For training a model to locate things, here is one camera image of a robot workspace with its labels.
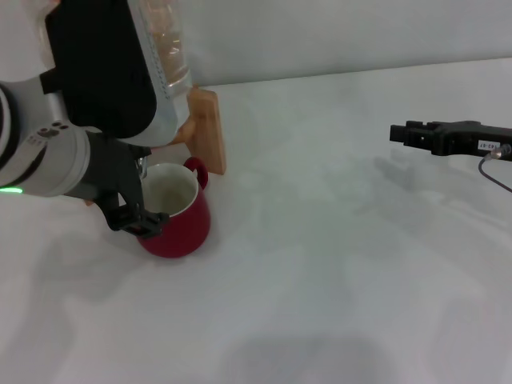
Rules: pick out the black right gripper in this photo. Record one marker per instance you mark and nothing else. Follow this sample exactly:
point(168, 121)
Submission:
point(460, 138)

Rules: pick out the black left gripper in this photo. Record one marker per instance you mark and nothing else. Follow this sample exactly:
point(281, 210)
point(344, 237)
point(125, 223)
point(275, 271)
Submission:
point(108, 168)

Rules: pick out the red ceramic cup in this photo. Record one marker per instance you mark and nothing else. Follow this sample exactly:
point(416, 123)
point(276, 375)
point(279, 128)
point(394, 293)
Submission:
point(184, 232)

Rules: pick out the chrome faucet tap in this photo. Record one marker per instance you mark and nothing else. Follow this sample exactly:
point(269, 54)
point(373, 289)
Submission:
point(143, 168)

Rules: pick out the wooden dispenser stand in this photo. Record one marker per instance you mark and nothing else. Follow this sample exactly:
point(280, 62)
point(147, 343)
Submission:
point(208, 132)

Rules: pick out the glass water dispenser jar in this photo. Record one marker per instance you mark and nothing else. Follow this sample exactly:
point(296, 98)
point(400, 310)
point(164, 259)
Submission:
point(172, 48)

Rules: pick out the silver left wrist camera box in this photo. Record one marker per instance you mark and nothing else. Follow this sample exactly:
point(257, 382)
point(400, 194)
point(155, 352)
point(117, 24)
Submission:
point(108, 72)

